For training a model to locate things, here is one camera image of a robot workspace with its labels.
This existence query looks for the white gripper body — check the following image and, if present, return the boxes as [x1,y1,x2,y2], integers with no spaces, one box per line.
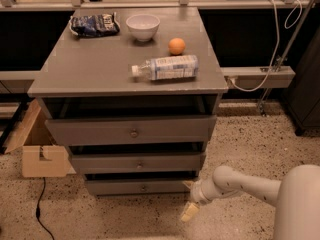
[190,179,220,205]

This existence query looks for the grey bottom drawer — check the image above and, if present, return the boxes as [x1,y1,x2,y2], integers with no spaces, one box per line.
[85,178,195,196]

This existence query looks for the grey drawer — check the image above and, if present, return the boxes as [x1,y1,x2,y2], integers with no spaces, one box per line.
[70,152,206,174]
[45,116,216,146]
[85,178,195,196]

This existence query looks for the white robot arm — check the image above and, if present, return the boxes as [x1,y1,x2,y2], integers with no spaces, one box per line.
[181,165,320,240]

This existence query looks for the grey top drawer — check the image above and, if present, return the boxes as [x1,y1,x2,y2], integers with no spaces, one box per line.
[45,116,216,146]

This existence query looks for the grey middle drawer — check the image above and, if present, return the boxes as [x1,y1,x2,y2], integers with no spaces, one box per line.
[70,152,206,174]

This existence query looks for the grey drawer cabinet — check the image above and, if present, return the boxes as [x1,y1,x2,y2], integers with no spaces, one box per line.
[28,7,227,183]

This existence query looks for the clear plastic water bottle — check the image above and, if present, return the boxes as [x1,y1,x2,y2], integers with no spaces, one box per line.
[131,55,199,81]

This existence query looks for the metal support rod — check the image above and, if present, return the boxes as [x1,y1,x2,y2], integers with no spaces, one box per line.
[253,0,316,116]

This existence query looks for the dark grey side cabinet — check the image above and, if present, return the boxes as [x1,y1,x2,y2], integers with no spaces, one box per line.
[283,27,320,136]

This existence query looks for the orange fruit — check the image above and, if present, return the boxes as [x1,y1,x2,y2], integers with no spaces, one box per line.
[168,38,186,55]

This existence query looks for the cardboard box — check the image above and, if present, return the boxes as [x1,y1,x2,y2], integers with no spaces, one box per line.
[5,100,75,178]

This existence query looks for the white ceramic bowl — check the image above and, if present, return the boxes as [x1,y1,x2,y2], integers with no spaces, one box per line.
[126,14,160,42]

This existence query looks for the blue chip bag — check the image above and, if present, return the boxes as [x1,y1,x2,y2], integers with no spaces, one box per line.
[69,13,120,38]

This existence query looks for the black power cable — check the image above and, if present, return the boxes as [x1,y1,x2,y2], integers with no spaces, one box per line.
[35,177,56,240]

